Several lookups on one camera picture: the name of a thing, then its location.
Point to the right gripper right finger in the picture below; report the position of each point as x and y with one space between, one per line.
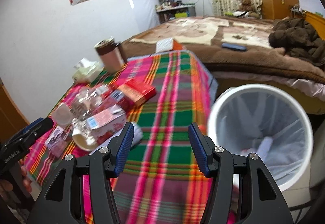
259 197

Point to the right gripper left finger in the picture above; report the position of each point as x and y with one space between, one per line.
62 198

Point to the white round trash bin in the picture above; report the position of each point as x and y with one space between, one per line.
267 120

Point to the person's left hand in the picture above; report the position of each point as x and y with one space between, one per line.
15 183

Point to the small pink snack packet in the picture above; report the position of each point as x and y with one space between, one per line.
57 142

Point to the pink green plaid tablecloth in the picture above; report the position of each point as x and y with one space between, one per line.
161 181

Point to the crumpled clear plastic bottle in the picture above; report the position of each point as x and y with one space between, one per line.
88 100

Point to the red cardboard box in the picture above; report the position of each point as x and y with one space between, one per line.
138 92

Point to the yellow patterned tissue pack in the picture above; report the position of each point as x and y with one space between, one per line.
86 71

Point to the brown steel lidded mug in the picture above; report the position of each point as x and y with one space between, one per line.
111 54

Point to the white orange tissue box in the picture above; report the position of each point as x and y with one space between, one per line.
168 44

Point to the dark blue glasses case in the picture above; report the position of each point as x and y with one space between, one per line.
234 47

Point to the brown bear pattern blanket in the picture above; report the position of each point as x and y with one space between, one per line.
204 37

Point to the cluttered white shelf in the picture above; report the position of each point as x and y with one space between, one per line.
168 10

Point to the dark brown crumpled blanket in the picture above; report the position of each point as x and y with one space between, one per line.
299 39

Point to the wooden bed headboard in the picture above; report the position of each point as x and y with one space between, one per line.
317 22

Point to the brown teddy bear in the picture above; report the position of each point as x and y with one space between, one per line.
246 6

